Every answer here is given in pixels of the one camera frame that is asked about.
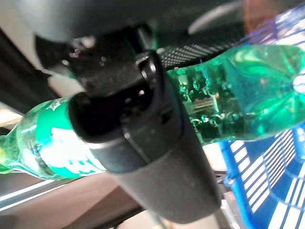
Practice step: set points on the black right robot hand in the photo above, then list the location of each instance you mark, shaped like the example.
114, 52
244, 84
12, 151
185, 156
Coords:
155, 155

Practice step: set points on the blue plastic shopping basket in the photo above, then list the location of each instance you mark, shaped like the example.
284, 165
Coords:
262, 181

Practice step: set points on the green soda bottle yellow cap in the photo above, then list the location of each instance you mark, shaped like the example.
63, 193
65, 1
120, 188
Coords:
250, 95

